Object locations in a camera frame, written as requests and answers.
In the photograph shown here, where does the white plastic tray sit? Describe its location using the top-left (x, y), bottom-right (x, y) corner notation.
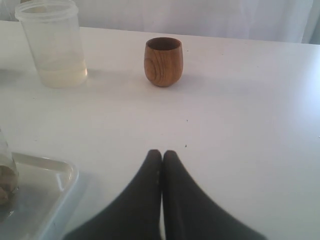
top-left (0, 152), bottom-right (79, 240)

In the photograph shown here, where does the translucent plastic container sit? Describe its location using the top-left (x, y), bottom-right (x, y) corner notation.
top-left (15, 0), bottom-right (88, 88)

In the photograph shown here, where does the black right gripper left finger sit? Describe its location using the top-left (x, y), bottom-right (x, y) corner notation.
top-left (64, 149), bottom-right (162, 240)

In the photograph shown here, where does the clear plastic jar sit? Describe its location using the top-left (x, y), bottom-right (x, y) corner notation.
top-left (0, 131), bottom-right (19, 206)

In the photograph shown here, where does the brown wooden cup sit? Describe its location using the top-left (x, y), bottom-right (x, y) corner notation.
top-left (143, 37), bottom-right (184, 88)

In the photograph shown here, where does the wooden block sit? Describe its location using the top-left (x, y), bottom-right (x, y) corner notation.
top-left (0, 165), bottom-right (18, 206)

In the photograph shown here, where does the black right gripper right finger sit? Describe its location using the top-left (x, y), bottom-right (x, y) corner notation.
top-left (162, 150), bottom-right (265, 240)

